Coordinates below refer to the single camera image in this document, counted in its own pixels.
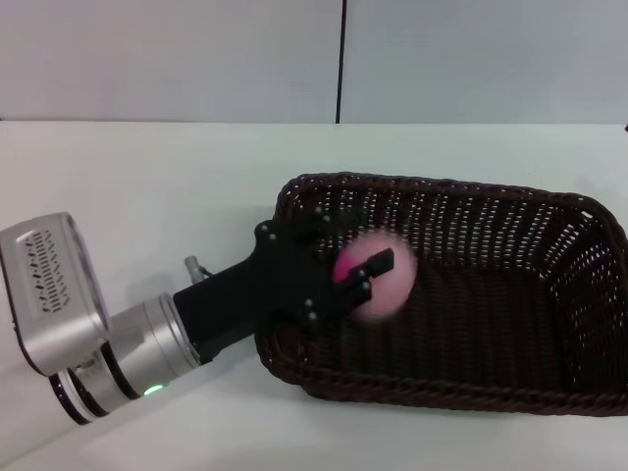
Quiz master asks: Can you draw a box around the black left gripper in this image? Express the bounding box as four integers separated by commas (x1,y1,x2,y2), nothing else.
173,205,396,365

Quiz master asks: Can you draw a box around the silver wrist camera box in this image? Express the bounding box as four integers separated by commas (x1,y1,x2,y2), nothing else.
0,211,113,378

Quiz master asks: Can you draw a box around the pink ball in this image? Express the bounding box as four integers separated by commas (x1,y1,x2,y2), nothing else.
332,232,419,321

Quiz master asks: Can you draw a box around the dark woven plastic basket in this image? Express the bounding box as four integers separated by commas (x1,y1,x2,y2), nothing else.
254,171,628,419

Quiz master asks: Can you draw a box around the small silver cable connector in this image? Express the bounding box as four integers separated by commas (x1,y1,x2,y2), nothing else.
183,254,209,285

